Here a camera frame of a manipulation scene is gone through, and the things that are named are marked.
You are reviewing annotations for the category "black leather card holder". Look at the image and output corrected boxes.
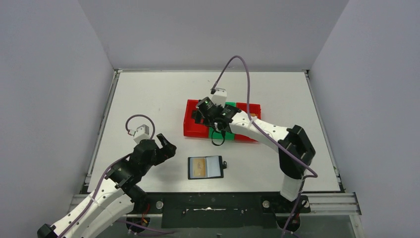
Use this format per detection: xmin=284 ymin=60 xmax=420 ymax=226
xmin=187 ymin=155 xmax=227 ymax=180

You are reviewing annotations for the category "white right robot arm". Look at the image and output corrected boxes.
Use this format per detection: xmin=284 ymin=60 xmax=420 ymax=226
xmin=194 ymin=97 xmax=317 ymax=212

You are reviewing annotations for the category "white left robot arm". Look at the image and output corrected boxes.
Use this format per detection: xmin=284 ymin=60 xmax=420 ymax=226
xmin=37 ymin=133 xmax=177 ymax=238

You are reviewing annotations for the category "green plastic bin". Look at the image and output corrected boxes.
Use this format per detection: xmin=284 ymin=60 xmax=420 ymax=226
xmin=208 ymin=102 xmax=236 ymax=140

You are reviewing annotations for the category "red plastic bin left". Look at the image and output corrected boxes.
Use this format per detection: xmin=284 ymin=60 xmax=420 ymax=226
xmin=183 ymin=99 xmax=209 ymax=138

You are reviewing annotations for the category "red plastic bin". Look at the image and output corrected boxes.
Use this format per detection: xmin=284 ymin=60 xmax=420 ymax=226
xmin=234 ymin=102 xmax=261 ymax=143
xmin=183 ymin=99 xmax=209 ymax=138

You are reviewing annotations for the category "red plastic bin right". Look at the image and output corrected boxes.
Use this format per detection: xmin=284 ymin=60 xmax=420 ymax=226
xmin=234 ymin=102 xmax=261 ymax=143

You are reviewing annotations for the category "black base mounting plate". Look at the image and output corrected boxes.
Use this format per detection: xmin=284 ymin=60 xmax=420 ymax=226
xmin=123 ymin=192 xmax=311 ymax=229

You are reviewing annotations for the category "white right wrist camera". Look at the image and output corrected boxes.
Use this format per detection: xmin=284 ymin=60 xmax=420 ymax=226
xmin=210 ymin=88 xmax=227 ymax=107

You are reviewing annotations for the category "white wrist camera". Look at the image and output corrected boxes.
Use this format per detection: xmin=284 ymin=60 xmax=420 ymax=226
xmin=128 ymin=124 xmax=152 ymax=144
xmin=210 ymin=88 xmax=227 ymax=107

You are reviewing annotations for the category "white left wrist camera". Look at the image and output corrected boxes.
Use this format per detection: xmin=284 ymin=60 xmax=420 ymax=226
xmin=128 ymin=124 xmax=152 ymax=144

